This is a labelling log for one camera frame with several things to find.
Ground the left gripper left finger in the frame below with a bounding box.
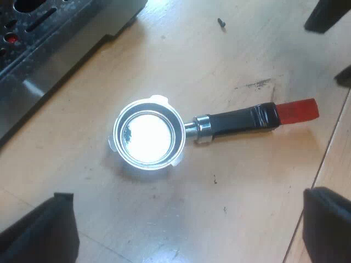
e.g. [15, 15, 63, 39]
[0, 192, 81, 263]

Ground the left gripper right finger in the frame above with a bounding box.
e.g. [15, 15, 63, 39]
[302, 186, 351, 263]

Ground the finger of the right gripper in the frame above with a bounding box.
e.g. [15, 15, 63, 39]
[304, 0, 351, 35]
[334, 65, 351, 89]

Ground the filter holder with red-ended handle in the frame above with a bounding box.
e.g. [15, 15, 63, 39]
[106, 94, 321, 173]

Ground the steel espresso machine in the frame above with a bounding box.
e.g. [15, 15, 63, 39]
[0, 0, 149, 148]

